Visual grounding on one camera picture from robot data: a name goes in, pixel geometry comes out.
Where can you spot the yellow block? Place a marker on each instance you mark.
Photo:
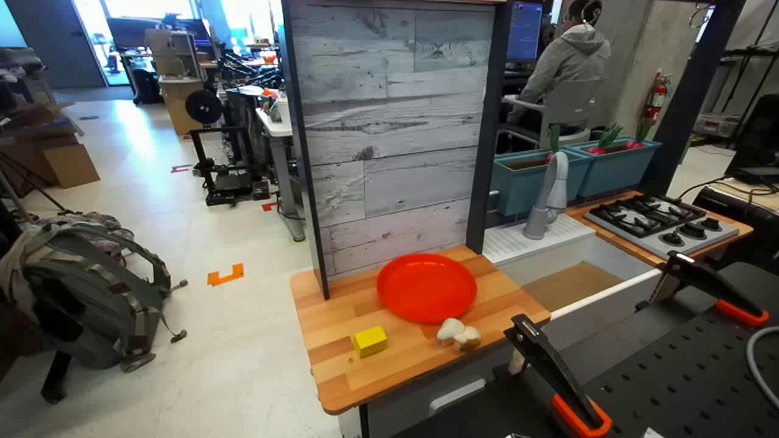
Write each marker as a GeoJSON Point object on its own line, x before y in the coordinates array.
{"type": "Point", "coordinates": [372, 340]}

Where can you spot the wooden butcher block counter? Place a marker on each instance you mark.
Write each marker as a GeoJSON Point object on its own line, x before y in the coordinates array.
{"type": "Point", "coordinates": [405, 367]}

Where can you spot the orange round plate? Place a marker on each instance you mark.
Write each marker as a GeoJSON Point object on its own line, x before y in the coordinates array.
{"type": "Point", "coordinates": [427, 288]}

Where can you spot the grey wood-look back panel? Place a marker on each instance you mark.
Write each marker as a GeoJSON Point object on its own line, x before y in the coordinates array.
{"type": "Point", "coordinates": [390, 121]}

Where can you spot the white desk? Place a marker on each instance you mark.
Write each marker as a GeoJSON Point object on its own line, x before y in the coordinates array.
{"type": "Point", "coordinates": [282, 153]}

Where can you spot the white garlic bulb toy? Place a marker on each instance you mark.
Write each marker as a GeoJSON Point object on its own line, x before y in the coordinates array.
{"type": "Point", "coordinates": [453, 332]}

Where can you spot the blue plastic bin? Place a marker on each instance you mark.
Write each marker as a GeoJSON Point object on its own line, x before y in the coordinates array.
{"type": "Point", "coordinates": [520, 184]}
{"type": "Point", "coordinates": [616, 170]}

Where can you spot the white toy sink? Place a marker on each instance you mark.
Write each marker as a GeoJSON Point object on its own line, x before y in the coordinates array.
{"type": "Point", "coordinates": [545, 244]}

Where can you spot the grey toy faucet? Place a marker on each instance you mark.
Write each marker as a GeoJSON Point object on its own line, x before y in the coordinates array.
{"type": "Point", "coordinates": [556, 191]}

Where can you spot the black equipment stand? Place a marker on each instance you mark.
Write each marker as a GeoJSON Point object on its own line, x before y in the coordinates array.
{"type": "Point", "coordinates": [227, 177]}

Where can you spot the orange floor tape marker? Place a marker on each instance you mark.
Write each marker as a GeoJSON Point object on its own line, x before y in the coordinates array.
{"type": "Point", "coordinates": [226, 277]}

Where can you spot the wooden stove counter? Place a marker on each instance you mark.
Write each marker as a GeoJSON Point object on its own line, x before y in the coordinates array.
{"type": "Point", "coordinates": [598, 229]}

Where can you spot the person in grey hoodie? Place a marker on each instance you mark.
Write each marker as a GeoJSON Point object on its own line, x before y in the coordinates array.
{"type": "Point", "coordinates": [569, 74]}

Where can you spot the blue computer monitor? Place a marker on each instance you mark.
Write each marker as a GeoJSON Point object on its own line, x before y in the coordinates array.
{"type": "Point", "coordinates": [524, 31]}

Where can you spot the beige cabinet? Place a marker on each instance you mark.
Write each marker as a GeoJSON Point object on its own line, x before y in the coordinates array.
{"type": "Point", "coordinates": [173, 89]}

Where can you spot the black toy stove top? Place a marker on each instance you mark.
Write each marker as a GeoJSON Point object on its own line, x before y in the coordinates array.
{"type": "Point", "coordinates": [658, 222]}

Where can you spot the red fire extinguisher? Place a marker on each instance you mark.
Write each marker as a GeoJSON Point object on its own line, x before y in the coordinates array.
{"type": "Point", "coordinates": [655, 101]}

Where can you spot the grey camouflage backpack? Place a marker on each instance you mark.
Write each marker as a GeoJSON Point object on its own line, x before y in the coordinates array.
{"type": "Point", "coordinates": [81, 282]}

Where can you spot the brown cardboard box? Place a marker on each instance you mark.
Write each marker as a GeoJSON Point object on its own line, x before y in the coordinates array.
{"type": "Point", "coordinates": [71, 160]}

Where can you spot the black structural pillar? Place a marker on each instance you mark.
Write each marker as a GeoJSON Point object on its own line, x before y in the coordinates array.
{"type": "Point", "coordinates": [691, 89]}

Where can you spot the black perforated robot table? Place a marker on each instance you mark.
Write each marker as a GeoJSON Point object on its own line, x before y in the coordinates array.
{"type": "Point", "coordinates": [691, 379]}

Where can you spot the black office chair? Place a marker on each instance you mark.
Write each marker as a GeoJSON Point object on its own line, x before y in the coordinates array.
{"type": "Point", "coordinates": [758, 141]}

